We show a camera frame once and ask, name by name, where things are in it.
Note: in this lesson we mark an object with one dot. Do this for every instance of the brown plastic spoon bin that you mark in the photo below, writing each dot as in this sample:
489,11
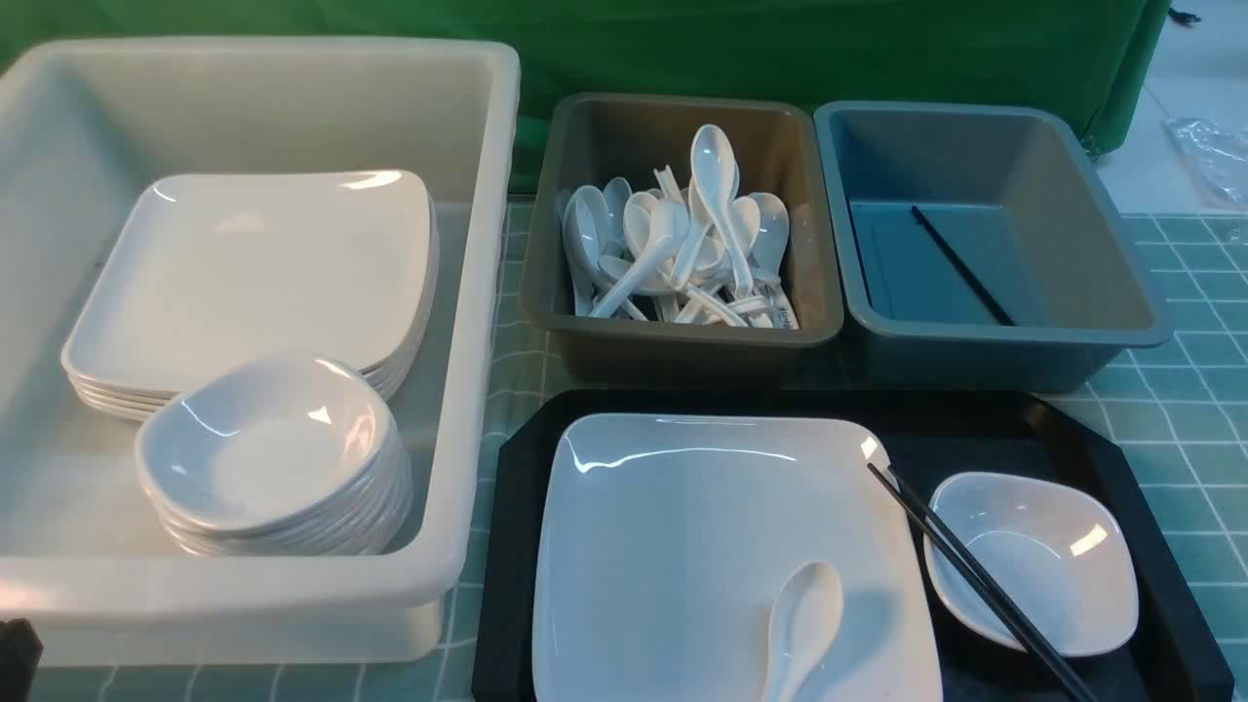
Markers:
595,137

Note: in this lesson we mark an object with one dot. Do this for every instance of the stack of white square plates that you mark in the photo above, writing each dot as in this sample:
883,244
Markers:
211,271

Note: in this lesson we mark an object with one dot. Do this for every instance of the top white spoon in bin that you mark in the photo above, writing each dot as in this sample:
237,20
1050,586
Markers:
714,169

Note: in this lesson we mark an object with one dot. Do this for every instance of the small white square bowl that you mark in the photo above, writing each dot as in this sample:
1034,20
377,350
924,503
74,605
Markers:
1058,553

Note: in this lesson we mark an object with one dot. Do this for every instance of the white spoon lying diagonally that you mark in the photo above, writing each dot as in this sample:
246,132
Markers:
666,228

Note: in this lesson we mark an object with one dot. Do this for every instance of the large white plastic tub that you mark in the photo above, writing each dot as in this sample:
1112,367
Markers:
87,124

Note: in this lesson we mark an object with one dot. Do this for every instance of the stack of small white bowls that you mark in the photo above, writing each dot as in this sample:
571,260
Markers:
291,455

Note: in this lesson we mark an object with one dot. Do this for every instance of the blue-grey plastic chopstick bin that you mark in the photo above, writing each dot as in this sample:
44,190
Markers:
1013,192

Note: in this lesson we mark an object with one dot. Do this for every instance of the green checkered tablecloth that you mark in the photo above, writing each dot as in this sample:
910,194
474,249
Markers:
1177,411

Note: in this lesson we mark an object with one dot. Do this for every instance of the black chopstick in bin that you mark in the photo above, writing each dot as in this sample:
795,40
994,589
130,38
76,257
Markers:
967,275

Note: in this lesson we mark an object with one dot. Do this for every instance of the white ceramic soup spoon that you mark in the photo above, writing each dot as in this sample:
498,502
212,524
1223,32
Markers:
802,625

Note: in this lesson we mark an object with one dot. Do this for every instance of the clear plastic bag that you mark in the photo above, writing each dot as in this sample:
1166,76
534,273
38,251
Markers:
1215,155

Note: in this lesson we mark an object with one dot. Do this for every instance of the large white square plate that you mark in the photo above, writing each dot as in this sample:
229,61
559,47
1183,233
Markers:
667,537

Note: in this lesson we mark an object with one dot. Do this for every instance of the green backdrop cloth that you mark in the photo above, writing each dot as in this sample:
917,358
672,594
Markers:
1083,61

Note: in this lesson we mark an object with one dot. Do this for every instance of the black serving tray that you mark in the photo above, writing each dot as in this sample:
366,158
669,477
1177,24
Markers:
929,436

